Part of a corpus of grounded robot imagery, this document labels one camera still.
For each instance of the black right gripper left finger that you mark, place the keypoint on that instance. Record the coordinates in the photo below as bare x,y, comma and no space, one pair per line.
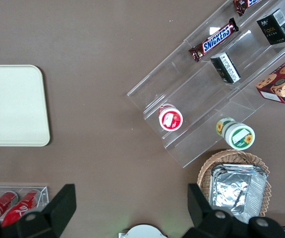
55,210

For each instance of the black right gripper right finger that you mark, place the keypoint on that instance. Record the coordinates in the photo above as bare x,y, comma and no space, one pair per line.
206,223

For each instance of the aluminium foil tray stack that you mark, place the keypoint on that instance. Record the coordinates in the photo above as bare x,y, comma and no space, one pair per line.
231,191

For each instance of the light wicker basket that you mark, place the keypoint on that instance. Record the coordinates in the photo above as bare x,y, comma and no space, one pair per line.
206,168

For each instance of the cream rectangular tray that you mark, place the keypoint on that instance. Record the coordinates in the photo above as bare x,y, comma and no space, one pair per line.
13,106

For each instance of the clear acrylic bottle rack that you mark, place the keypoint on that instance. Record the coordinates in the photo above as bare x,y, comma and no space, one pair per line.
44,196

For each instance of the green sunflower yogurt cup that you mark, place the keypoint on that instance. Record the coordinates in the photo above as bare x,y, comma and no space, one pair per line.
240,136

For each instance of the red strawberry yogurt cup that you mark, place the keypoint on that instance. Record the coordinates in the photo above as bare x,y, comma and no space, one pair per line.
170,120

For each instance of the clear acrylic stepped shelf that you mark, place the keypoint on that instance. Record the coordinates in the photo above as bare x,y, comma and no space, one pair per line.
201,104

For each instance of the Snickers chocolate bar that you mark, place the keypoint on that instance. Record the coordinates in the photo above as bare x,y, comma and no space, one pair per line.
241,6
215,38

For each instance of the black Face carton box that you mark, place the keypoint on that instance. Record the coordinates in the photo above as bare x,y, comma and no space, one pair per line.
273,29

